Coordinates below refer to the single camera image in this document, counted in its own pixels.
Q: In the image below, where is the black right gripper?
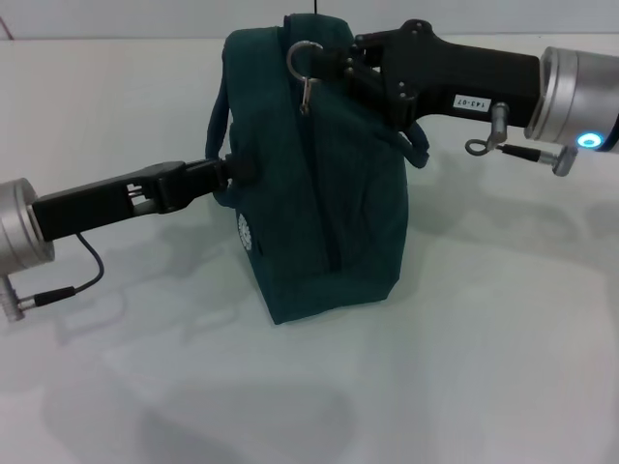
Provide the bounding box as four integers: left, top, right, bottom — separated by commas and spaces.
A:
309, 18, 543, 132

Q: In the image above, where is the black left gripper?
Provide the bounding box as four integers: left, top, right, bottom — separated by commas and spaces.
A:
29, 155, 257, 242

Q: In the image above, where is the dark teal insulated lunch bag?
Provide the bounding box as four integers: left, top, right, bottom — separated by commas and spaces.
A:
205, 13, 431, 328

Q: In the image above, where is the right gripper cable with plug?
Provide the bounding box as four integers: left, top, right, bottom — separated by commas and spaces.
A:
464, 101, 579, 178

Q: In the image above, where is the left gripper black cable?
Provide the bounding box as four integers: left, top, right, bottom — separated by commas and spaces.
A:
4, 231, 105, 324

